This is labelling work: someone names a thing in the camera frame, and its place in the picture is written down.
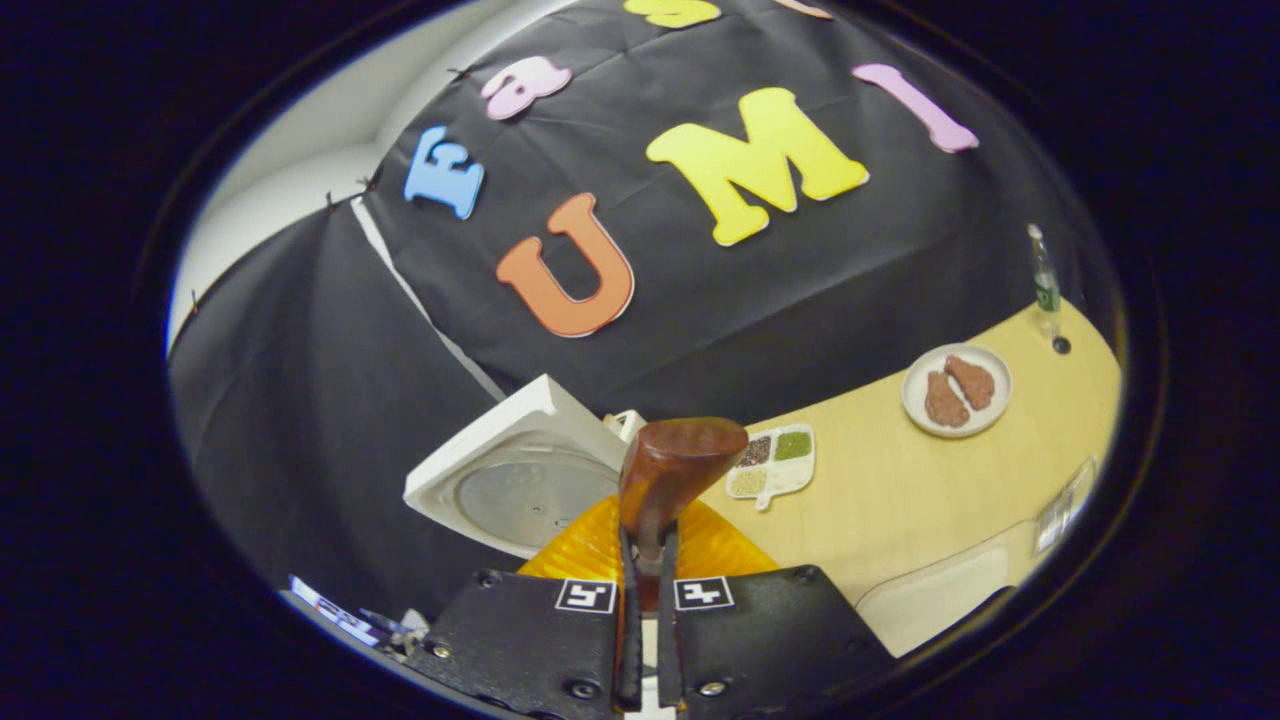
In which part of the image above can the white divided seasoning dish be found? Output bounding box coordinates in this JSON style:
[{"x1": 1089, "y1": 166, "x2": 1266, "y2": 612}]
[{"x1": 725, "y1": 424, "x2": 816, "y2": 512}]

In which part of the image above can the clear plastic water bottle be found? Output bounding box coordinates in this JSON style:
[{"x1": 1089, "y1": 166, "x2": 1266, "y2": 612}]
[{"x1": 1027, "y1": 223, "x2": 1063, "y2": 341}]

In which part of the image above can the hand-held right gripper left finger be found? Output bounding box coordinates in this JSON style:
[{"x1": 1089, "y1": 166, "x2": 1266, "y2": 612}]
[{"x1": 405, "y1": 495, "x2": 646, "y2": 717}]

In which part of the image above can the computer monitor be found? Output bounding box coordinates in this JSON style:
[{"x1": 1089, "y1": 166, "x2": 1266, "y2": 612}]
[{"x1": 290, "y1": 575, "x2": 386, "y2": 643}]

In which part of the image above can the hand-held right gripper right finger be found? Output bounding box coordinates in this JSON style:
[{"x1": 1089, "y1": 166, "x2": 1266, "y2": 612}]
[{"x1": 655, "y1": 500, "x2": 896, "y2": 720}]

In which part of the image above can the brown wooden spoon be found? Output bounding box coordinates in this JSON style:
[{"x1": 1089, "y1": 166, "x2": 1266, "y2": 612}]
[{"x1": 617, "y1": 417, "x2": 750, "y2": 611}]

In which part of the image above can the white round plate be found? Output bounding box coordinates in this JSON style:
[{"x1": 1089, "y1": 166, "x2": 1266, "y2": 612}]
[{"x1": 900, "y1": 343, "x2": 1013, "y2": 439}]

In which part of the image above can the white rice cooker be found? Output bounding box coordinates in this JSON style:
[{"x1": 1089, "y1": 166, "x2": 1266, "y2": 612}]
[{"x1": 404, "y1": 374, "x2": 631, "y2": 561}]

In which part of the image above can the brown meat piece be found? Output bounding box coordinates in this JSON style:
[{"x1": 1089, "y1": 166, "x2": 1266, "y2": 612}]
[
  {"x1": 924, "y1": 371, "x2": 971, "y2": 429},
  {"x1": 944, "y1": 354, "x2": 997, "y2": 411}
]

